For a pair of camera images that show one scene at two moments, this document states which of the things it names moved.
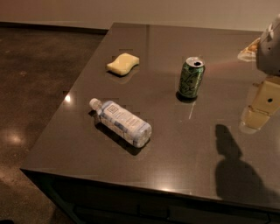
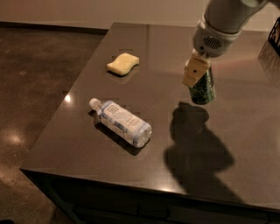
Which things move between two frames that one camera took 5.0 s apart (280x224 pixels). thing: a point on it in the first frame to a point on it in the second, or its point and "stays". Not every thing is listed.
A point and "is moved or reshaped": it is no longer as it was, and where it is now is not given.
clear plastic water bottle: (135, 129) stays
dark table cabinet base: (98, 201) stays
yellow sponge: (122, 64) stays
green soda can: (191, 77) is moved or reshaped
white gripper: (269, 52) to (212, 41)
